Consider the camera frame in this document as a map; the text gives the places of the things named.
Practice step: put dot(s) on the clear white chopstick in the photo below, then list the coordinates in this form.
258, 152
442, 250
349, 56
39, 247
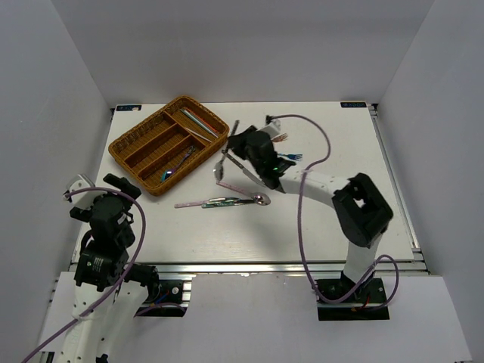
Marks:
197, 135

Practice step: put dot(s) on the blue right table label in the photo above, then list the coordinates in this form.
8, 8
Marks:
353, 104

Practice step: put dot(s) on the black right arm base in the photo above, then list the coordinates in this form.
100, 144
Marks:
360, 306

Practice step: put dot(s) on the green patterned handle utensil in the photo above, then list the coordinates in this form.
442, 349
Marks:
226, 203

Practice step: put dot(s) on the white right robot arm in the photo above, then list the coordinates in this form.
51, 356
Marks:
362, 211

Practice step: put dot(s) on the dark handled silver spoon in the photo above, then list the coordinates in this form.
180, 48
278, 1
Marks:
218, 170

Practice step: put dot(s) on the brown wicker cutlery tray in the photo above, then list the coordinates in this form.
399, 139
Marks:
160, 141

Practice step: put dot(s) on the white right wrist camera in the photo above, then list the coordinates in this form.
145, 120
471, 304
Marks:
272, 126

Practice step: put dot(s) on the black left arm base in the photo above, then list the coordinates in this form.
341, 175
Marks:
164, 296

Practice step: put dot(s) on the blue left table label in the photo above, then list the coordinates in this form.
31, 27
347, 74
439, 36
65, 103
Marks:
128, 108

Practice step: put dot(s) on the blue table label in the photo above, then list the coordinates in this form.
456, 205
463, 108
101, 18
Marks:
128, 108
353, 104

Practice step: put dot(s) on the rose gold fork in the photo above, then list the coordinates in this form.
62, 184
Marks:
280, 138

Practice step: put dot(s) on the iridescent purple spoon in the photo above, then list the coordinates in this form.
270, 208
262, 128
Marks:
171, 171

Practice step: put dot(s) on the black handled steel knife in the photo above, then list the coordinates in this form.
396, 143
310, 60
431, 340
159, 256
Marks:
244, 170

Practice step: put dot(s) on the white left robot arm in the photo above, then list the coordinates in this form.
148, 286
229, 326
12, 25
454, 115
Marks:
110, 286

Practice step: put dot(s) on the pink handled knife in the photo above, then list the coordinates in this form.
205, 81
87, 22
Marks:
199, 203

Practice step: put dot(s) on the silver spoon pink handle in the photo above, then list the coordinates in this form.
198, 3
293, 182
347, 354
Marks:
259, 198

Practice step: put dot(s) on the blue iridescent fork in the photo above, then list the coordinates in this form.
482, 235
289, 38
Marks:
293, 157

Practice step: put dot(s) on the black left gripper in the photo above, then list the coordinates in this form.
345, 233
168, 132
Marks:
122, 184

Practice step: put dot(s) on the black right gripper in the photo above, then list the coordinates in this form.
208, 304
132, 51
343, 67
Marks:
238, 141

